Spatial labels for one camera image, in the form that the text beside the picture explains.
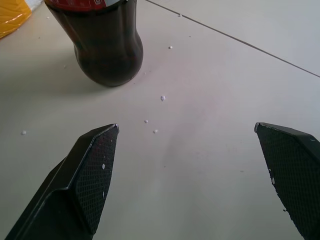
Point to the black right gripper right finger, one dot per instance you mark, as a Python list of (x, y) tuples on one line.
[(292, 172)]

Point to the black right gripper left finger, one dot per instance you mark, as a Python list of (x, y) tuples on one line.
[(75, 190)]

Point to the cola bottle with red label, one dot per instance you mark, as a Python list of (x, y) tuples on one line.
[(100, 42)]

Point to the yellow plastic bag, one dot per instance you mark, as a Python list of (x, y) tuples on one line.
[(12, 16)]

